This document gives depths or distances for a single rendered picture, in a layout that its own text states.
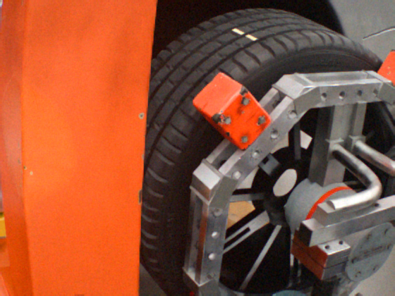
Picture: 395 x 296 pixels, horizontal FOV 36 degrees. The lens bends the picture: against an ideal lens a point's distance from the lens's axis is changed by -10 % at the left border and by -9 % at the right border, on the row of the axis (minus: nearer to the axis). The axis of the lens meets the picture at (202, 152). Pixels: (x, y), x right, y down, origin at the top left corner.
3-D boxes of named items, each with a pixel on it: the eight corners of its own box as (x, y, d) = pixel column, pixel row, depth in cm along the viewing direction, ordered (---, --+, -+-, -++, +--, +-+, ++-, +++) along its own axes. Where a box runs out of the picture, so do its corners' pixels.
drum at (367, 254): (328, 224, 134) (341, 164, 128) (388, 273, 117) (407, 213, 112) (274, 239, 127) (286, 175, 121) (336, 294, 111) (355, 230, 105)
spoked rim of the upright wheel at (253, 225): (348, 51, 151) (160, 32, 125) (411, 85, 133) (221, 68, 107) (300, 235, 169) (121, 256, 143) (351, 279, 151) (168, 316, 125)
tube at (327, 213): (334, 156, 117) (343, 101, 113) (400, 204, 102) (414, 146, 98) (254, 170, 109) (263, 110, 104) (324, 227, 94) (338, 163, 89)
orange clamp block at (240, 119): (248, 103, 112) (219, 70, 106) (275, 121, 105) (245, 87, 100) (220, 134, 111) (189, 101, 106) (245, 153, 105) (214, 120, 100)
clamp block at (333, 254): (313, 245, 104) (319, 218, 101) (345, 273, 97) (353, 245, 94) (288, 253, 101) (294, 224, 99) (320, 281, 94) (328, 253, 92)
